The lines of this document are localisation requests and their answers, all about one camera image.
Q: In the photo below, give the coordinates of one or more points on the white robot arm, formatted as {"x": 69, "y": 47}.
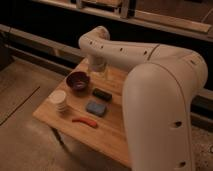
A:
{"x": 157, "y": 93}

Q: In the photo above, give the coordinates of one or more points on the dark purple ceramic bowl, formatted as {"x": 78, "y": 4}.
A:
{"x": 78, "y": 81}

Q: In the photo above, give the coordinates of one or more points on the wooden shelf rail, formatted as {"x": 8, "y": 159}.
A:
{"x": 190, "y": 18}

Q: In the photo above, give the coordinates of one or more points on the blue sponge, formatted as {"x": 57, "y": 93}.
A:
{"x": 95, "y": 108}

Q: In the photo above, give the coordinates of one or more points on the wooden table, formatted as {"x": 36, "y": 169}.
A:
{"x": 109, "y": 137}

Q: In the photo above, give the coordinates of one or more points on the orange carrot toy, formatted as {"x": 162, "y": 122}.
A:
{"x": 86, "y": 121}

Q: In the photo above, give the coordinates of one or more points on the white stacked paper cups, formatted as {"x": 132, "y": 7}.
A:
{"x": 58, "y": 99}

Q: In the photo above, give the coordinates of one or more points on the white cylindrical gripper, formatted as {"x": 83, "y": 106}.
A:
{"x": 98, "y": 64}

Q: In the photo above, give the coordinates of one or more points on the black rectangular block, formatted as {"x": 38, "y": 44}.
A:
{"x": 102, "y": 94}

